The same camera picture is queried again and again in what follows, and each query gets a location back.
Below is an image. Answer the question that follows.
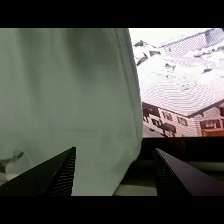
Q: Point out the pale green garment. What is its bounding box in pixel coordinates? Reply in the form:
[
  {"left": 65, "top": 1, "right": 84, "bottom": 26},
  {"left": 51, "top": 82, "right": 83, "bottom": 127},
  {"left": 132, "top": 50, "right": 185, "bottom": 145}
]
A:
[{"left": 0, "top": 27, "right": 145, "bottom": 197}]

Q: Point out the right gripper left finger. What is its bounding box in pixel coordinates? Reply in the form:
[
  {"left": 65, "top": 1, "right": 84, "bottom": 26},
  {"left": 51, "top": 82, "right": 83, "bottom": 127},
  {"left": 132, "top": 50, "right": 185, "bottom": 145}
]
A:
[{"left": 0, "top": 145, "right": 77, "bottom": 197}]

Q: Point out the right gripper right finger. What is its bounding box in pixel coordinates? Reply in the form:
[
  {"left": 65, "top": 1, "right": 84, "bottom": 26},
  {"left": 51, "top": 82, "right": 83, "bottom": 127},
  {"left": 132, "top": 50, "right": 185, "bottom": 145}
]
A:
[{"left": 152, "top": 147, "right": 224, "bottom": 197}]

